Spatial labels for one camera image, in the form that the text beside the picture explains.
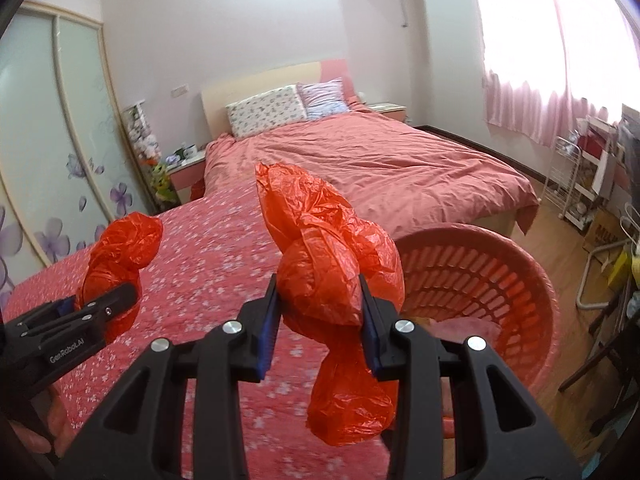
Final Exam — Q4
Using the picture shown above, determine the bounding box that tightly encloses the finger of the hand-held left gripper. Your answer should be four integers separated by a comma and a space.
30, 283, 142, 382
4, 298, 77, 342

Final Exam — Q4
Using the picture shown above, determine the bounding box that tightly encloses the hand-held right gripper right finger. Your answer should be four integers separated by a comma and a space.
357, 274, 583, 480

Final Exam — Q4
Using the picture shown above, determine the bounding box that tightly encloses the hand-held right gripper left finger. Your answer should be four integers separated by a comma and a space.
54, 275, 281, 480

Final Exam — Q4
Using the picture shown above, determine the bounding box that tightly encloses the large red plastic bag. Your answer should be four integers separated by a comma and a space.
255, 161, 406, 447

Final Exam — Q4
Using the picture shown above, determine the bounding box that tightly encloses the small red plastic bag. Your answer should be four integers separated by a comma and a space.
75, 212, 164, 346

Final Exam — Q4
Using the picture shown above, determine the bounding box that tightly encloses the orange plastic laundry basket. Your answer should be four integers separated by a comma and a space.
380, 224, 558, 436

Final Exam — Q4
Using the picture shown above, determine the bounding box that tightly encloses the person's left hand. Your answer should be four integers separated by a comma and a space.
10, 394, 76, 457

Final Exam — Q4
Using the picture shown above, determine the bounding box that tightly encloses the red floral blanket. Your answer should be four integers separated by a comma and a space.
2, 175, 396, 480

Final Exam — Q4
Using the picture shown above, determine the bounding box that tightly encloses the green plush toy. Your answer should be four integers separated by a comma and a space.
150, 160, 176, 206

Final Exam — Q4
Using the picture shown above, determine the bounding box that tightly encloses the pink and white nightstand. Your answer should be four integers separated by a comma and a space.
365, 103, 408, 123
167, 150, 208, 206

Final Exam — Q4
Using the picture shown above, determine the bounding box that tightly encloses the bed with salmon duvet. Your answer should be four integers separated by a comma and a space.
204, 102, 541, 241

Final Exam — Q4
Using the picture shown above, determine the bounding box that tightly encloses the wardrobe with flowered glass doors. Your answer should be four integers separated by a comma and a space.
0, 2, 156, 301

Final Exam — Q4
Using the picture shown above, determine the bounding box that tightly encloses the pile of plush toys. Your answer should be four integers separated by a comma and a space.
122, 105, 163, 161

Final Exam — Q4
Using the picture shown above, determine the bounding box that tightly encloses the white floral pillow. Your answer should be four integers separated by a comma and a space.
225, 85, 308, 140

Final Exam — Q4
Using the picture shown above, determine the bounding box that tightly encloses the dark wooden chair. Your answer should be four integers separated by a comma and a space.
557, 280, 640, 436

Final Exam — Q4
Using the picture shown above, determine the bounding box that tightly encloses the pink striped pillow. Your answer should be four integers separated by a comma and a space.
297, 77, 351, 121

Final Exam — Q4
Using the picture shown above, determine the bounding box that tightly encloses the beige and pink headboard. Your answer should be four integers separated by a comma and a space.
200, 60, 358, 141

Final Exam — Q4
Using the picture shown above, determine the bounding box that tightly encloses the brown cardboard box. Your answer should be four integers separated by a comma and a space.
582, 207, 626, 256

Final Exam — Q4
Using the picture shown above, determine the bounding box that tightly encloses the pink curtain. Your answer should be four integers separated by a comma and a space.
470, 0, 640, 143

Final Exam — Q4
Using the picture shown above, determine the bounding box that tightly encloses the cluttered white shelf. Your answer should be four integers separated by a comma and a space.
575, 105, 640, 201

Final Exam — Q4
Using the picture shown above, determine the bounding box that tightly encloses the white air conditioner pipe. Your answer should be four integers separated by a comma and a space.
397, 0, 421, 28

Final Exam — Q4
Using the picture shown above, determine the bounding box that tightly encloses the white tube frame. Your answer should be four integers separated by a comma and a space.
575, 245, 633, 311

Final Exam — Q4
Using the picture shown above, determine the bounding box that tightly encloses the white wire rack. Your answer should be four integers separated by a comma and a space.
542, 132, 601, 233

